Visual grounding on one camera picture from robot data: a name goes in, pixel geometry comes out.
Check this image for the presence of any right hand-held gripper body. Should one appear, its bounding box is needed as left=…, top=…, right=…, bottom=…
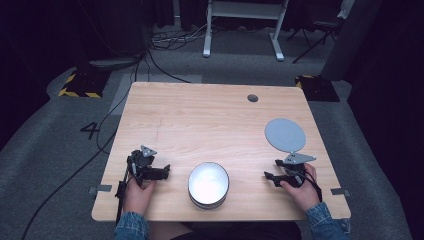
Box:
left=282, top=152, right=318, bottom=188

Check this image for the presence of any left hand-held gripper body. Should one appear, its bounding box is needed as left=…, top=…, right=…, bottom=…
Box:
left=126, top=144, right=158, bottom=187

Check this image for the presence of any person's left hand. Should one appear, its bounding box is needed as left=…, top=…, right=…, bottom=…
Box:
left=122, top=177, right=157, bottom=216

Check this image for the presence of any person's right hand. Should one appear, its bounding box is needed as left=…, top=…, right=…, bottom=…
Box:
left=279, top=162, right=322, bottom=213

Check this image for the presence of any round grey tin lid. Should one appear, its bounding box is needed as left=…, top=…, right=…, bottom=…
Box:
left=264, top=117, right=307, bottom=154

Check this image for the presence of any round metal tin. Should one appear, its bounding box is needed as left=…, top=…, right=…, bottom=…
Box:
left=187, top=161, right=231, bottom=211

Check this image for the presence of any grey table edge clamp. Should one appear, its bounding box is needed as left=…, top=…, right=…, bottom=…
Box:
left=88, top=183, right=113, bottom=196
left=330, top=187, right=351, bottom=198

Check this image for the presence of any black yellow striped stand base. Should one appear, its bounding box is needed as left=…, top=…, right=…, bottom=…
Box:
left=294, top=74, right=341, bottom=103
left=57, top=67, right=112, bottom=100

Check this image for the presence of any black folding chair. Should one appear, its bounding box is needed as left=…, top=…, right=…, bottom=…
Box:
left=285, top=0, right=355, bottom=65

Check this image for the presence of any right hand-held gripper cable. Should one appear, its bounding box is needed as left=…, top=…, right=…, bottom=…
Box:
left=303, top=171, right=324, bottom=203

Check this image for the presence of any hand-held gripper cable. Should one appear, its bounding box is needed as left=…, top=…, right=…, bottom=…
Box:
left=114, top=163, right=131, bottom=225
left=303, top=171, right=324, bottom=203

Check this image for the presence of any left hand-held gripper cable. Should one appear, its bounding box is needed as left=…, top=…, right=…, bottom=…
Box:
left=114, top=163, right=131, bottom=225

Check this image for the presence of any bundle of floor cables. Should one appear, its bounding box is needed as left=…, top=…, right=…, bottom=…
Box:
left=149, top=16, right=214, bottom=52

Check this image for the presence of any white metal desk frame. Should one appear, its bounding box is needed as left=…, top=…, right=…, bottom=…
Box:
left=202, top=0, right=290, bottom=62

